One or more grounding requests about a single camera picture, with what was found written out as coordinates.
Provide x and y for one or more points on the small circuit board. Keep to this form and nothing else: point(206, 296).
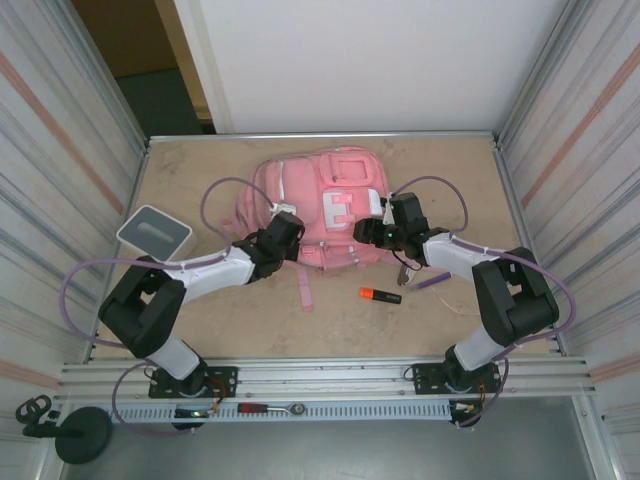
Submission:
point(190, 413)

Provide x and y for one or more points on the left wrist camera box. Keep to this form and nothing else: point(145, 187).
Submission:
point(285, 207)

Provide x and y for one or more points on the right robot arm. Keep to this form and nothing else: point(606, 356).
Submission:
point(517, 300)

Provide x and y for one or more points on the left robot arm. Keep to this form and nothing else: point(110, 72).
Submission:
point(142, 310)

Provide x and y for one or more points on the black round stand base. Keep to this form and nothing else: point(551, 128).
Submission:
point(82, 440)

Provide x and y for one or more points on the pink backpack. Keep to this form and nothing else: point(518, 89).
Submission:
point(320, 200)

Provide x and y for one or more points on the white grey square box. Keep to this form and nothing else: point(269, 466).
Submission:
point(152, 232)

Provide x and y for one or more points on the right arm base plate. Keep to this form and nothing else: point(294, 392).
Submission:
point(427, 377)

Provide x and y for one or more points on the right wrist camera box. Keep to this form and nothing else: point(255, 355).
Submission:
point(389, 210)

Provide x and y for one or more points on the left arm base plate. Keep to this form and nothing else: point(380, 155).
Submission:
point(222, 381)

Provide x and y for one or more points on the black clamp holder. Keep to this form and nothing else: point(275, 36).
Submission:
point(32, 412)

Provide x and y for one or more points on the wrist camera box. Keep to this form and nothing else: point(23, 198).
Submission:
point(389, 210)
point(285, 207)

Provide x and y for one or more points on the aluminium mounting rail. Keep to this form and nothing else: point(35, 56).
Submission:
point(325, 375)

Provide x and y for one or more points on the orange black highlighter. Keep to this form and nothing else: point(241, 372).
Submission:
point(381, 296)

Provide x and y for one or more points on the purple pen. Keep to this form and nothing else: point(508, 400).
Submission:
point(431, 280)

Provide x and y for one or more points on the brown wooden door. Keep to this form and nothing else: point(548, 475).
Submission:
point(125, 35)

